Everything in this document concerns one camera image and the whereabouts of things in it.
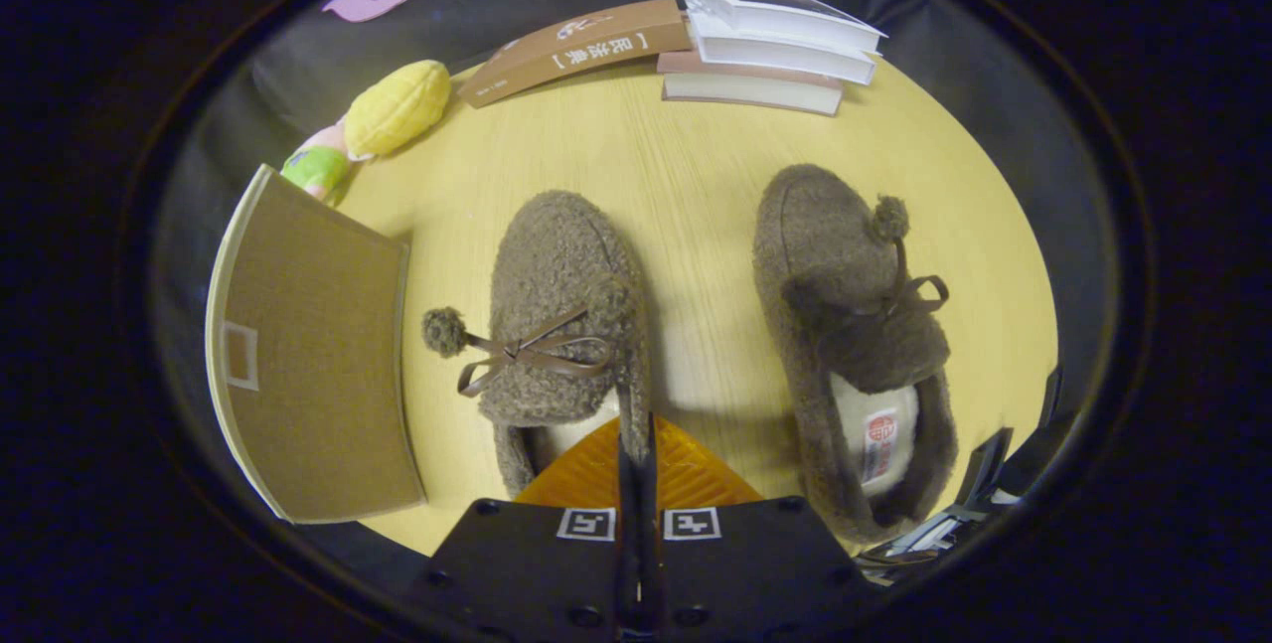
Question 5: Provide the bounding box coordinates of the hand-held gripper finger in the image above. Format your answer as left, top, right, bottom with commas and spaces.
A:
412, 414, 637, 639
638, 412, 880, 639

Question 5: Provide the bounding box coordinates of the brown fuzzy shoe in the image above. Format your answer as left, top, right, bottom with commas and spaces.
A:
421, 190, 653, 500
752, 163, 960, 545

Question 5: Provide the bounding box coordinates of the beige fabric storage box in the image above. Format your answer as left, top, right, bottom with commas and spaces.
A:
204, 164, 428, 525

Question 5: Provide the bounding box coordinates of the pink cover book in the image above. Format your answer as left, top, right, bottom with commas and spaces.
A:
658, 52, 846, 117

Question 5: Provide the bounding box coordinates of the pink green plush toy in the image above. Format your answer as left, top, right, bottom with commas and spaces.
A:
280, 121, 374, 202

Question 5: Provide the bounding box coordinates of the brown cover book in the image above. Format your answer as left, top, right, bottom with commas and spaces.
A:
457, 0, 694, 109

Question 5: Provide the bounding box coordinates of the yellow plush toy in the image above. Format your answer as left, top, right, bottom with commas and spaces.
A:
343, 60, 452, 159

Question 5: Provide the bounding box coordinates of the thick white book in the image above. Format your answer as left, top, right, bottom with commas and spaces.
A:
686, 12, 877, 85

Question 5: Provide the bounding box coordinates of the white book dark photo cover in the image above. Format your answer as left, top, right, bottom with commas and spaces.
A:
684, 0, 887, 53

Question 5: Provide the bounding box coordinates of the black metal frame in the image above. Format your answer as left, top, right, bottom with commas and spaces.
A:
855, 365, 1079, 584

